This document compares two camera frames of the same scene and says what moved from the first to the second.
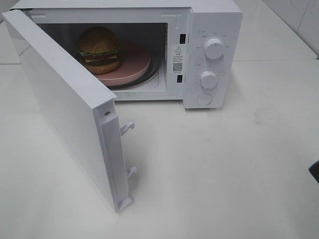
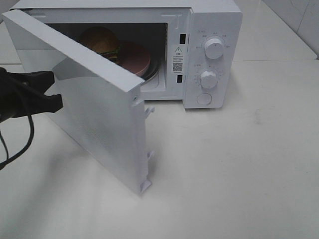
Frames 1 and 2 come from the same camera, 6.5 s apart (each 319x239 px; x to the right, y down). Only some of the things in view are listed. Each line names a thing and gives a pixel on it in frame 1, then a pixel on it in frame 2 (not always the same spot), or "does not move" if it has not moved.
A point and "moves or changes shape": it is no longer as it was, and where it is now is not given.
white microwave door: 82,104 moves or changes shape
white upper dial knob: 214,48 does not move
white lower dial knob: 209,79 does not move
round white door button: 204,99 does not move
